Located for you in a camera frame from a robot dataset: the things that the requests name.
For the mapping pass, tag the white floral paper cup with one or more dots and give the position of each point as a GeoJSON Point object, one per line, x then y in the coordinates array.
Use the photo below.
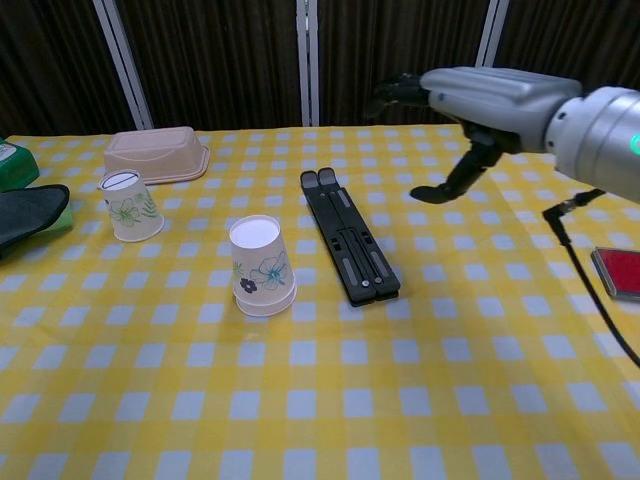
{"type": "Point", "coordinates": [260, 260]}
{"type": "Point", "coordinates": [265, 309]}

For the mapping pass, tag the paper cup with line mark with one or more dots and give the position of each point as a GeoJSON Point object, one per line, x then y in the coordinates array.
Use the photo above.
{"type": "Point", "coordinates": [131, 210]}

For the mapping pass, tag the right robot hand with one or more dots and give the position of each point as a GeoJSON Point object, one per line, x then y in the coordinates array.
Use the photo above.
{"type": "Point", "coordinates": [495, 100]}

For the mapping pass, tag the dark grey green cloth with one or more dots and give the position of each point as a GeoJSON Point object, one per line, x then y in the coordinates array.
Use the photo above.
{"type": "Point", "coordinates": [25, 212]}

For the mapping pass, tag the black folding stand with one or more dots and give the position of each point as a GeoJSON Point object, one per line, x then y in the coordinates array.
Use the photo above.
{"type": "Point", "coordinates": [350, 235]}

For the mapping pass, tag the black curtain panel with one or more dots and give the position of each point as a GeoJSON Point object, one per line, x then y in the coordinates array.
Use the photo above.
{"type": "Point", "coordinates": [45, 65]}
{"type": "Point", "coordinates": [395, 40]}
{"type": "Point", "coordinates": [215, 60]}
{"type": "Point", "coordinates": [575, 35]}

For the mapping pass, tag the pink lunch box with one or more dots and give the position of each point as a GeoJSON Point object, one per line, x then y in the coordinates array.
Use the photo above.
{"type": "Point", "coordinates": [155, 152]}

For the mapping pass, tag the red flat box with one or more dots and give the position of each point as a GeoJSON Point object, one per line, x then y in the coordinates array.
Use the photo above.
{"type": "Point", "coordinates": [622, 270]}

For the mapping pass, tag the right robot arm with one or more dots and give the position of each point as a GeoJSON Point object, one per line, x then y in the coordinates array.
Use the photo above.
{"type": "Point", "coordinates": [600, 135]}

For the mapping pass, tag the white partition post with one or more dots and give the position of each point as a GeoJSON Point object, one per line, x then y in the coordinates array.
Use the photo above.
{"type": "Point", "coordinates": [492, 35]}
{"type": "Point", "coordinates": [125, 65]}
{"type": "Point", "coordinates": [308, 60]}

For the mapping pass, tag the green box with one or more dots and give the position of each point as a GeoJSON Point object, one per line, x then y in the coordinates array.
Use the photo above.
{"type": "Point", "coordinates": [15, 165]}

